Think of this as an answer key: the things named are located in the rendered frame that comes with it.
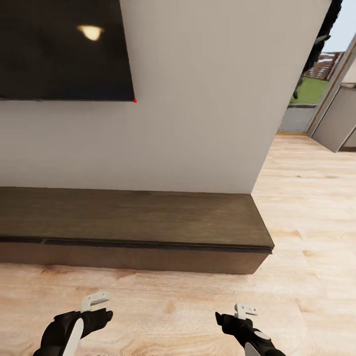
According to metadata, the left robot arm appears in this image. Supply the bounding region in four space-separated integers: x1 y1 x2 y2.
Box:
33 291 113 356

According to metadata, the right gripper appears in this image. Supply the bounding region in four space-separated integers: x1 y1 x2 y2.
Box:
215 312 253 339

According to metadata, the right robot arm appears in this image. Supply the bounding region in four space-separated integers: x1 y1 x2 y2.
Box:
215 303 286 356

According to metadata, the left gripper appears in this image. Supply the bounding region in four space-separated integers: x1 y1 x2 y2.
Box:
81 308 113 338

